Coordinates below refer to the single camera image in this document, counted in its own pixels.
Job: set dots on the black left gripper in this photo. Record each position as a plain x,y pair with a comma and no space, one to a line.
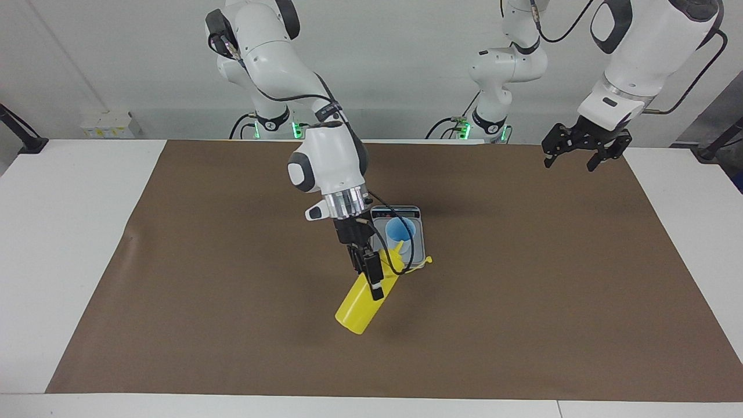
601,136

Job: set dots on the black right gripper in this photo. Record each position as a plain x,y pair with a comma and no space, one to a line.
351,232

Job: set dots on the yellow squeeze bottle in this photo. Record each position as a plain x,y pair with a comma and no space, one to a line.
357,307

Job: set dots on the light blue plastic cup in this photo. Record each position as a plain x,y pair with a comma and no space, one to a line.
406,232

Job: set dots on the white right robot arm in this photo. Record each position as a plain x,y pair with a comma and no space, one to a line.
331,157

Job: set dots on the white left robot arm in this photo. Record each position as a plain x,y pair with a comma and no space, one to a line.
650,52

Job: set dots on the silver digital kitchen scale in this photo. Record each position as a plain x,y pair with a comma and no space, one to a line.
421,232

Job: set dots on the brown paper mat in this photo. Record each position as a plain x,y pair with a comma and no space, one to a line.
371,360

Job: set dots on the black clamp stand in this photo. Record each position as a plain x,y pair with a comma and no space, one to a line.
711,152
29,143

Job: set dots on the white wall socket strip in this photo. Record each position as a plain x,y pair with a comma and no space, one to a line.
107,125

